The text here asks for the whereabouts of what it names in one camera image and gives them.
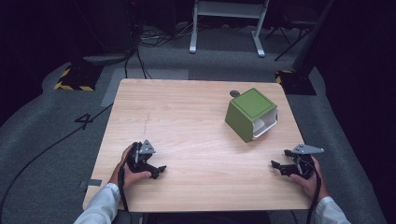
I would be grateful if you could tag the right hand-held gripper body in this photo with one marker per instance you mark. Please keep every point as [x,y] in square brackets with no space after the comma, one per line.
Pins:
[304,166]

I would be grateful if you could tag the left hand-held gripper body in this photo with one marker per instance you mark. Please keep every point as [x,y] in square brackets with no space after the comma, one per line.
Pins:
[134,158]

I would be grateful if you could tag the green cube bin white insert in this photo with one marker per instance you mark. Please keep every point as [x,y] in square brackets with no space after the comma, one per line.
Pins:
[243,119]

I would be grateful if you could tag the person's left hand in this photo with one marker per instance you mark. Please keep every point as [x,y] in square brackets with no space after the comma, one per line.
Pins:
[126,177]

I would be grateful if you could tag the person's right hand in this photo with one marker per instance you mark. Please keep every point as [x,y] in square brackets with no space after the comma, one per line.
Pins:
[313,186]

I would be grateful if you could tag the grey tape piece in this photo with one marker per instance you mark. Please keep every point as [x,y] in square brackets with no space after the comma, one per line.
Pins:
[93,182]

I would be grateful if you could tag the black base yellow striped edge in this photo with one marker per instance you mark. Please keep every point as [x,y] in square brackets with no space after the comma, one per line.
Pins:
[297,84]
[79,77]

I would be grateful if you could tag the grey round table grommet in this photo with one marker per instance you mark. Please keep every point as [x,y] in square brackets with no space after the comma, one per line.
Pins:
[234,93]

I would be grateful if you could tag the grey flat stand foot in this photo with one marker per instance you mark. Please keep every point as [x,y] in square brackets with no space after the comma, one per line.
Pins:
[104,58]

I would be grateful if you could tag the dark slanted stand pole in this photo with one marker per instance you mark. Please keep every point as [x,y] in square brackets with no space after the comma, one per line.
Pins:
[311,40]

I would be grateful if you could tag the black tripod stand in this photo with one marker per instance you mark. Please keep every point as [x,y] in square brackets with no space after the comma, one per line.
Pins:
[291,34]

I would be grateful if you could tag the white metal desk frame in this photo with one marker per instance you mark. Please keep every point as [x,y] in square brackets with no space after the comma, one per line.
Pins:
[229,9]

